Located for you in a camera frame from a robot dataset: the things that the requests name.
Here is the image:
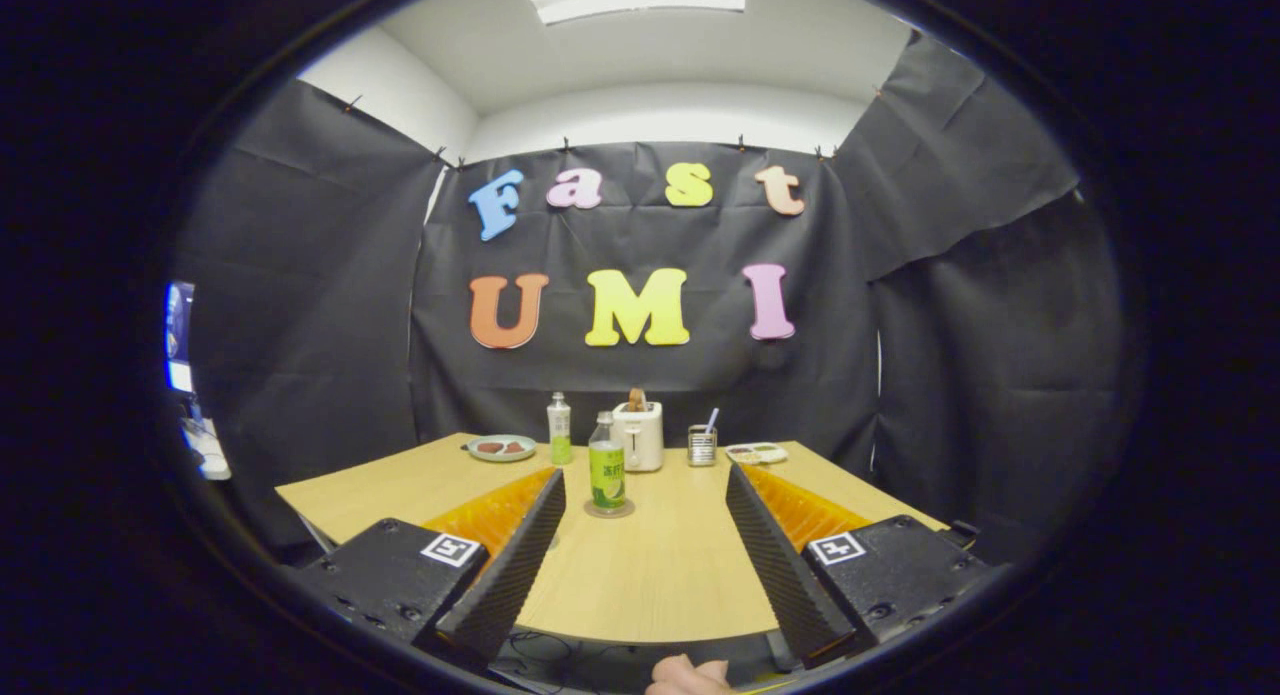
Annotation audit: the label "black cables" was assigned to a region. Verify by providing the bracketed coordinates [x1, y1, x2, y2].
[500, 630, 641, 691]

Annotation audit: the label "white object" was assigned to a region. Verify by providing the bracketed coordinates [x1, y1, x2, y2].
[182, 415, 233, 481]

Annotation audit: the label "small pale green plate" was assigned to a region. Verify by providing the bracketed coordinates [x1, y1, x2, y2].
[466, 434, 538, 464]

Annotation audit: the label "green label juice bottle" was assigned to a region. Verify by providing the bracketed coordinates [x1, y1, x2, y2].
[588, 410, 628, 513]

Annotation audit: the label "wooden table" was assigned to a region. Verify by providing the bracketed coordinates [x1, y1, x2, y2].
[275, 432, 949, 644]

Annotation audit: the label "cream toaster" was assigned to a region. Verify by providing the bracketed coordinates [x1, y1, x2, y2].
[612, 401, 665, 473]

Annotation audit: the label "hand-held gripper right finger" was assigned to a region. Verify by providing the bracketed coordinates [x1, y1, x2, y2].
[724, 462, 991, 671]

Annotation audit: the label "black backdrop cloth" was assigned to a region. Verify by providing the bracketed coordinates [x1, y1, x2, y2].
[175, 30, 1126, 566]

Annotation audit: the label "slim bottle with green drink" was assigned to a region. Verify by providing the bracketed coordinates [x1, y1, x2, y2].
[546, 392, 573, 466]

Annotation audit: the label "computer monitor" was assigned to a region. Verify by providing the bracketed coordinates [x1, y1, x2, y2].
[165, 280, 197, 394]

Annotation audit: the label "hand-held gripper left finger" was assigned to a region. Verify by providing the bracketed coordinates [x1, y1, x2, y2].
[290, 467, 568, 671]

